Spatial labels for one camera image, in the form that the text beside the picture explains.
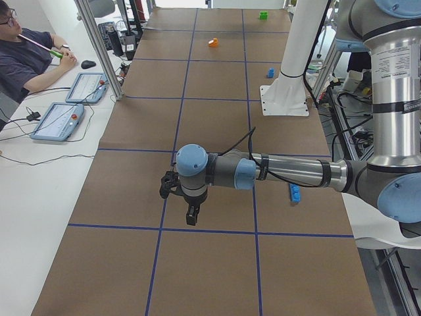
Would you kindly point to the orange trapezoid block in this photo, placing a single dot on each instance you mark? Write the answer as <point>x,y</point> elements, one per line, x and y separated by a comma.
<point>214,42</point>

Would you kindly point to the long blue block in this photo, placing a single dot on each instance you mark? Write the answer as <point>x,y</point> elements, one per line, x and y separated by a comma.
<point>295,193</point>

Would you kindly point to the brown paper table cover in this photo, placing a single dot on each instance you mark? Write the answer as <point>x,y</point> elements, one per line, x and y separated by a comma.
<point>127,251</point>

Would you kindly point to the small blue block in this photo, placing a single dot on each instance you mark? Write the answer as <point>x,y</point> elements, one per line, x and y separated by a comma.
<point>270,73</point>

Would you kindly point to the teach pendant near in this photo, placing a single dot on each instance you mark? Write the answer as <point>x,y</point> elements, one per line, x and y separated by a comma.
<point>59,122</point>

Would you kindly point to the teach pendant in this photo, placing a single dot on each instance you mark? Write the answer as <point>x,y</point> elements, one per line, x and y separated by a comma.
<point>88,88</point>
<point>59,122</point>

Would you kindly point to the teach pendant far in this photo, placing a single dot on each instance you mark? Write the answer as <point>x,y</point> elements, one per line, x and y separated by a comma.
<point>88,88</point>

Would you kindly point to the black water bottle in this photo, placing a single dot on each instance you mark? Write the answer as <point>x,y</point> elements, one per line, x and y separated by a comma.
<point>115,41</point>

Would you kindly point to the black computer mouse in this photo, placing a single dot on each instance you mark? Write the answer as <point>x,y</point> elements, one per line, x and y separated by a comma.
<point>86,64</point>

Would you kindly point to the small black adapter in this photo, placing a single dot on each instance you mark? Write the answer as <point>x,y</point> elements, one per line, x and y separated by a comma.
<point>33,116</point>

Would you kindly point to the black keyboard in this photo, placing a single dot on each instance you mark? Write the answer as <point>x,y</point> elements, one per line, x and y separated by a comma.
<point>102,27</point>

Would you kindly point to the green duplo block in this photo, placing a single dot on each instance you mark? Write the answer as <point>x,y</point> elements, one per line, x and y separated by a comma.
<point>263,15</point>

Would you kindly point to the seated person dark shirt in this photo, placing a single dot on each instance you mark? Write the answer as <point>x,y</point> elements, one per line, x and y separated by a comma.
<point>24,65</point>

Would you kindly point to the black camera mount bracket near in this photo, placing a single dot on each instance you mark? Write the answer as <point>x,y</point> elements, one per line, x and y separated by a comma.
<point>170,184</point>

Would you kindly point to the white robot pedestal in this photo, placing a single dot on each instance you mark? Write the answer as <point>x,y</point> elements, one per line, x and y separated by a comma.
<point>286,96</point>

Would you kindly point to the green handled stick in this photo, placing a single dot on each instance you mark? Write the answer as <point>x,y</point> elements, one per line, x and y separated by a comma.
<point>51,51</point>

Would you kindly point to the aluminium frame post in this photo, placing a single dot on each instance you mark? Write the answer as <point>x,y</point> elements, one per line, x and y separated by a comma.
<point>90,24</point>

